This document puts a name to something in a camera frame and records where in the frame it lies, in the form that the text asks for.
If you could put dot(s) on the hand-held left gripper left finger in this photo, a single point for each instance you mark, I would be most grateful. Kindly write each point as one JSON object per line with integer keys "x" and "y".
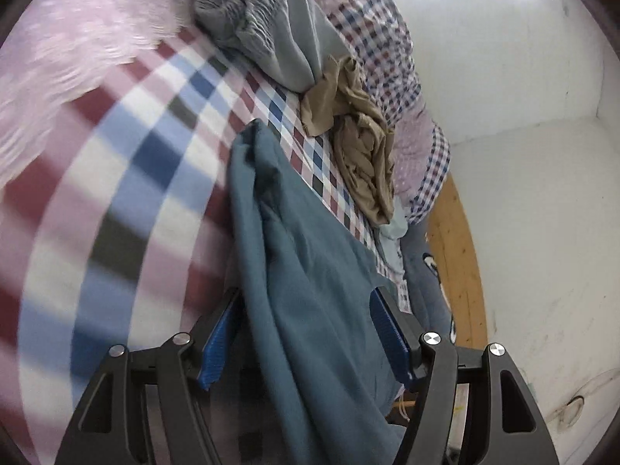
{"x": 220, "y": 344}

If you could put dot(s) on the teal blue shirt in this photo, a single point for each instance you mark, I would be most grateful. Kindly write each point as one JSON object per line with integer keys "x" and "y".
{"x": 300, "y": 276}

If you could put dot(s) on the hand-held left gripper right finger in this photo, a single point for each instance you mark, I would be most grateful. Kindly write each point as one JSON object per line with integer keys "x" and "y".
{"x": 390, "y": 334}

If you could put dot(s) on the wooden headboard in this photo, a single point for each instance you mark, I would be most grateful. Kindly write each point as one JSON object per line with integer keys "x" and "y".
{"x": 460, "y": 261}

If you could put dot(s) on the tan garment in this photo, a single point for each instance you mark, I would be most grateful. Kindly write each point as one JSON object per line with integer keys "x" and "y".
{"x": 363, "y": 155}

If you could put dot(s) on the dark blue garment with graphic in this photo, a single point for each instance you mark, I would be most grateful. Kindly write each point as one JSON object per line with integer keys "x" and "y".
{"x": 426, "y": 290}

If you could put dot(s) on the purple checkered quilt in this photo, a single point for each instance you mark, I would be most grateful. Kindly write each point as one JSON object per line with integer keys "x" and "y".
{"x": 382, "y": 48}

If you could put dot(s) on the bed with checkered sheet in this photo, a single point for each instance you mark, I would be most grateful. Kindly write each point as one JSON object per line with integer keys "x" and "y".
{"x": 121, "y": 179}

